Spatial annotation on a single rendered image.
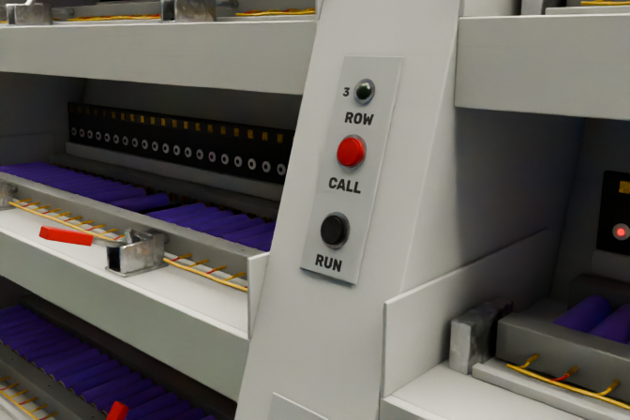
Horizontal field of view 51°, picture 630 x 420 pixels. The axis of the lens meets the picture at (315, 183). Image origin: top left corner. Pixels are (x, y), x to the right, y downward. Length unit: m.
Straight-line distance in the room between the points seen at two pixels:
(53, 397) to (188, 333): 0.28
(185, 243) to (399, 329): 0.24
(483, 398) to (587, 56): 0.17
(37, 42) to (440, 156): 0.45
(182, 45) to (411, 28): 0.20
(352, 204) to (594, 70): 0.14
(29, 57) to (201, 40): 0.26
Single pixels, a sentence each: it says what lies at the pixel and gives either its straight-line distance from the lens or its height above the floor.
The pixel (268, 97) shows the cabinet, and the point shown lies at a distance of 0.71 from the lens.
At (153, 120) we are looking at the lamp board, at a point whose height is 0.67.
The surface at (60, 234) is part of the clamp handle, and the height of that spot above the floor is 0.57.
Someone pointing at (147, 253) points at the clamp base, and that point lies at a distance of 0.53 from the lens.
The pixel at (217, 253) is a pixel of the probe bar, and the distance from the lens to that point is 0.50.
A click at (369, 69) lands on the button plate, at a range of 0.37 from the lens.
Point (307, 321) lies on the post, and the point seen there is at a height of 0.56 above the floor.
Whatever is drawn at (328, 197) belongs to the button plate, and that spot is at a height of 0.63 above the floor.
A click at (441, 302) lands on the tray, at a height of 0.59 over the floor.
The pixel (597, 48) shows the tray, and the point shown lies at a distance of 0.32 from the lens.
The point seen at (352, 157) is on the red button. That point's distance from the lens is 0.36.
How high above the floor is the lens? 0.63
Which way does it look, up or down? 1 degrees up
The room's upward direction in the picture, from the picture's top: 12 degrees clockwise
